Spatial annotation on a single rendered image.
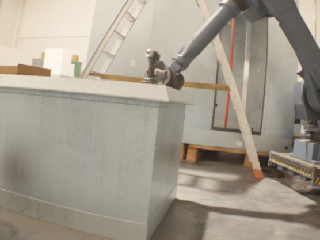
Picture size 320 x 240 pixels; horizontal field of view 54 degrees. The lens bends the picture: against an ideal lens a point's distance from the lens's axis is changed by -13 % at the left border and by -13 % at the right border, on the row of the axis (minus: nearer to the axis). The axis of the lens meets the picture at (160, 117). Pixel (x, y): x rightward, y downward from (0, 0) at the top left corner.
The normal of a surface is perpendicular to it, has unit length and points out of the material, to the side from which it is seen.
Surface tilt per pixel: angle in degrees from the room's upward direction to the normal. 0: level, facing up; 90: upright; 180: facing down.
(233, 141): 90
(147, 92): 67
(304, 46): 90
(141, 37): 90
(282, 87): 90
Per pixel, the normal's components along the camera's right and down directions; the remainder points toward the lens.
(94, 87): -0.13, -0.36
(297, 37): 0.21, 0.06
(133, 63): -0.24, 0.01
